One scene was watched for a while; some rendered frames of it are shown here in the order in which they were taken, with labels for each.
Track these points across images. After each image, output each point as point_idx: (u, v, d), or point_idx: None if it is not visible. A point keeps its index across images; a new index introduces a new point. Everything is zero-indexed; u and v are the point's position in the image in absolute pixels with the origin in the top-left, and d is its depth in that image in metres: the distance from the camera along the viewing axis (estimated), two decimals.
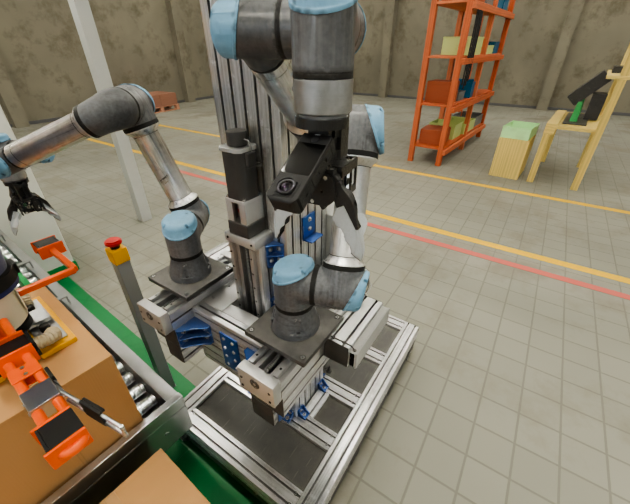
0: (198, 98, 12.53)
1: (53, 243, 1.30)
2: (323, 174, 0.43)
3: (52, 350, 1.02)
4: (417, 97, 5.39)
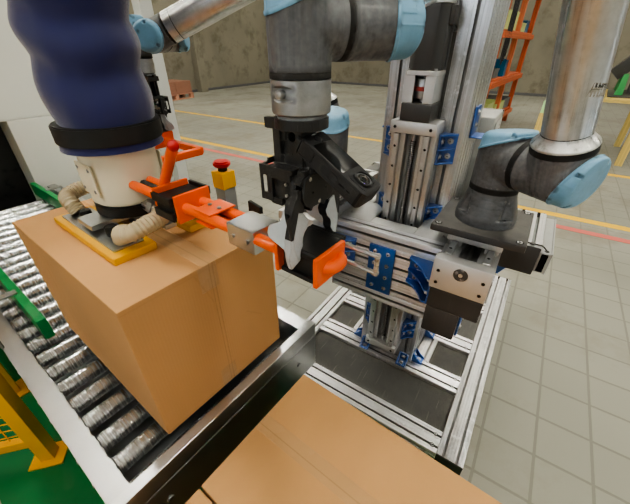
0: (211, 88, 12.40)
1: (164, 132, 1.13)
2: None
3: (199, 224, 0.85)
4: None
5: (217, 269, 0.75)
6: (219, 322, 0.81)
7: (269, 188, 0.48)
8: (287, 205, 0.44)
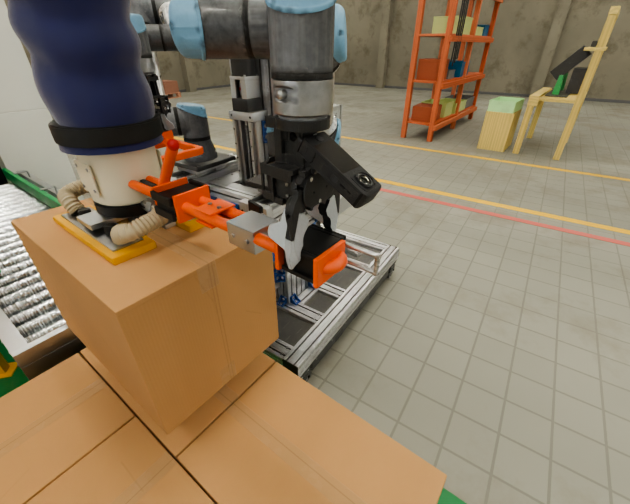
0: (199, 88, 12.80)
1: (164, 131, 1.13)
2: None
3: (199, 223, 0.85)
4: (409, 75, 5.65)
5: (217, 269, 0.75)
6: (218, 322, 0.81)
7: (270, 188, 0.48)
8: (288, 205, 0.43)
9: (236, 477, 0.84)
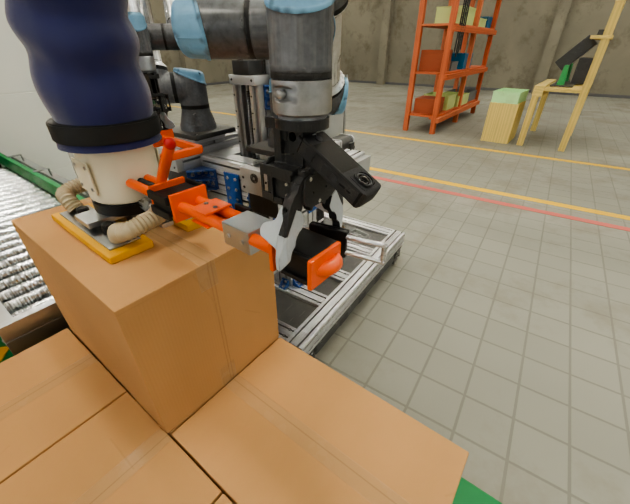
0: None
1: (164, 130, 1.13)
2: None
3: (197, 223, 0.85)
4: (411, 66, 5.58)
5: (216, 268, 0.75)
6: (218, 321, 0.81)
7: (269, 188, 0.48)
8: (286, 199, 0.43)
9: (237, 454, 0.76)
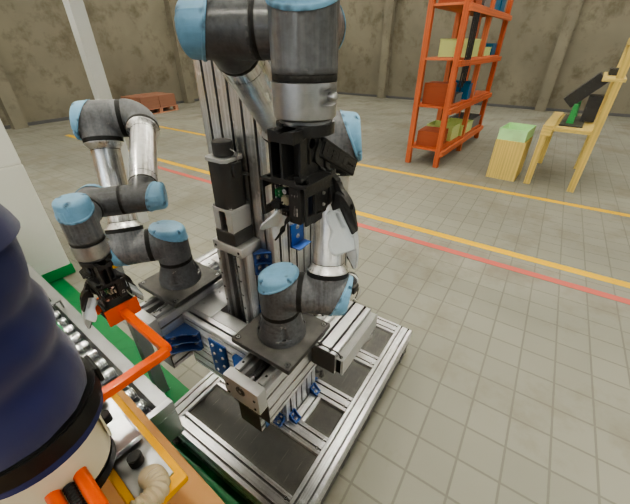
0: (197, 99, 12.54)
1: (125, 302, 0.89)
2: None
3: None
4: (414, 99, 5.40)
5: None
6: None
7: (302, 214, 0.41)
8: (345, 197, 0.43)
9: None
